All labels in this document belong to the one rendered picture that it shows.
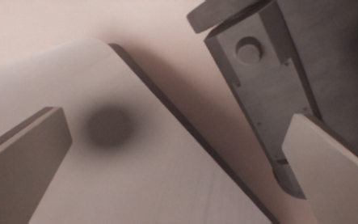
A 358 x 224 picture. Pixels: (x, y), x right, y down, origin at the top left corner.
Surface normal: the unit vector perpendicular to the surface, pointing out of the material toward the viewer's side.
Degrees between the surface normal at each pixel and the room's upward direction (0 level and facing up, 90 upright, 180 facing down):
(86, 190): 90
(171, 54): 0
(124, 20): 0
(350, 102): 0
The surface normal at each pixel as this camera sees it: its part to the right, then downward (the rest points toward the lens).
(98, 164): 0.71, -0.46
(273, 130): -0.28, 0.52
